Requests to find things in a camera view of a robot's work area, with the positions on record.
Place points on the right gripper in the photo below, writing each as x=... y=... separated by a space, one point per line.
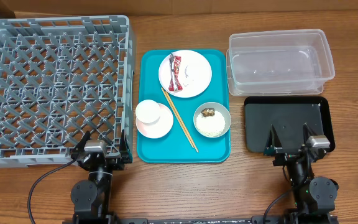
x=293 y=156

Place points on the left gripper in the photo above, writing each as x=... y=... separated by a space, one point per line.
x=124 y=149

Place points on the white cup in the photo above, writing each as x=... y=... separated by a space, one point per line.
x=147 y=111

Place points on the pink small bowl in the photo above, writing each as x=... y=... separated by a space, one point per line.
x=159 y=128

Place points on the grey bowl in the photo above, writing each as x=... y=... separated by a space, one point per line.
x=218 y=107

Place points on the wooden chopstick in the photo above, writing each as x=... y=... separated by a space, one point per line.
x=179 y=119
x=182 y=119

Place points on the white rice pile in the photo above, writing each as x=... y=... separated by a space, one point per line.
x=211 y=126

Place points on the brown food scrap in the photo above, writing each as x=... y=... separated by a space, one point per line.
x=208 y=112

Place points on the red snack wrapper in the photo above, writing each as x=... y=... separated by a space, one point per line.
x=175 y=62

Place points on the white tissue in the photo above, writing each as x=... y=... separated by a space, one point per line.
x=189 y=79

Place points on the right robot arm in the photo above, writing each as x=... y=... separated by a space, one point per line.
x=314 y=196

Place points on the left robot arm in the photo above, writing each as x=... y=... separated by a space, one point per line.
x=91 y=196

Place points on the grey dishwasher rack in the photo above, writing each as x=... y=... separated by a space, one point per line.
x=59 y=78

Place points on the black tray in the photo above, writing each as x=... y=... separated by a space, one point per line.
x=287 y=114

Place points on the teal plastic tray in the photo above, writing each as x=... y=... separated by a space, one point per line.
x=174 y=147

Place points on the clear plastic bin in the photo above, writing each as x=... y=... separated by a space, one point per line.
x=279 y=62

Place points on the large white plate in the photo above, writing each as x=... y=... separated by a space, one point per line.
x=202 y=73

